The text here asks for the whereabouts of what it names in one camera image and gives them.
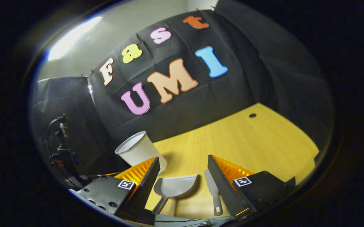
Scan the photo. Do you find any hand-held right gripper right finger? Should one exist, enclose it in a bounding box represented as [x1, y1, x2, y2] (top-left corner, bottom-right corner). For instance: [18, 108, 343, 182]
[207, 154, 291, 219]

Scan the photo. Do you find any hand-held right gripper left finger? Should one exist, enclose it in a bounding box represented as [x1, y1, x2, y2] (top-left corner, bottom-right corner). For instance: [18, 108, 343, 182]
[75, 157, 161, 223]

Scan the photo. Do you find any small grey broom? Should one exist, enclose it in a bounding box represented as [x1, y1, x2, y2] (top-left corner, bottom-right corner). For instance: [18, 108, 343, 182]
[204, 169, 223, 217]

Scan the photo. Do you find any grey dustpan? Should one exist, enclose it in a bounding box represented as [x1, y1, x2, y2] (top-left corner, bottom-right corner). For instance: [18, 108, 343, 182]
[152, 174, 199, 215]

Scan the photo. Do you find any white garbage bin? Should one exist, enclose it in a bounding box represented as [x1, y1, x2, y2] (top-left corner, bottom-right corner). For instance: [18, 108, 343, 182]
[115, 131, 167, 175]

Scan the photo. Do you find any wooden desktop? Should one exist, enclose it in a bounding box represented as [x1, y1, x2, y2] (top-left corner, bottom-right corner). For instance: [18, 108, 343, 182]
[144, 102, 319, 219]

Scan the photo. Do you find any black camera stand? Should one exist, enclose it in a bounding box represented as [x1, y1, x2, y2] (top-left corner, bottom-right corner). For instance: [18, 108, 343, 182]
[46, 113, 85, 186]

